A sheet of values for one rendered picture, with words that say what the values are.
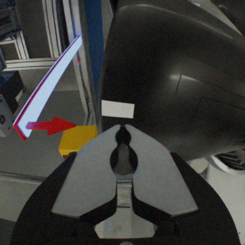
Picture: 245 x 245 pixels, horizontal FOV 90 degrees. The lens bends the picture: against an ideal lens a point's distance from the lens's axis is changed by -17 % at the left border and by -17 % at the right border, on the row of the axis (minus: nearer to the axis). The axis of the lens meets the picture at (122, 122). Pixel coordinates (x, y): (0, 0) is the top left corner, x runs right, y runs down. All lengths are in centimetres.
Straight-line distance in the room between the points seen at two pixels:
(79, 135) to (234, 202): 51
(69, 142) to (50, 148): 67
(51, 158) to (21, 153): 25
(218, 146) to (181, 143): 6
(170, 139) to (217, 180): 32
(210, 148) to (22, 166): 105
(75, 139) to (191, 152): 31
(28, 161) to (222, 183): 106
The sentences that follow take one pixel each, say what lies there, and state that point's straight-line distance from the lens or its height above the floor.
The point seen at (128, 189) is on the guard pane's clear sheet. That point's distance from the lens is 87.
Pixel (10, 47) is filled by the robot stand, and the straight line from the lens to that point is 140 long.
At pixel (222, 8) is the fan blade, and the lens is 36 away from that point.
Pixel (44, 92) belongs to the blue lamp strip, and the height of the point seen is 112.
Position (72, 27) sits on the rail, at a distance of 45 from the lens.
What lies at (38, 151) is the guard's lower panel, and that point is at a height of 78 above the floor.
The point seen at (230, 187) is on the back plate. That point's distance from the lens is 52.
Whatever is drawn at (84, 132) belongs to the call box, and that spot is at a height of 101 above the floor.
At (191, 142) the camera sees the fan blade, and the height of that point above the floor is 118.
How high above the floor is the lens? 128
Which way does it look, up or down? 43 degrees down
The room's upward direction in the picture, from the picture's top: 178 degrees clockwise
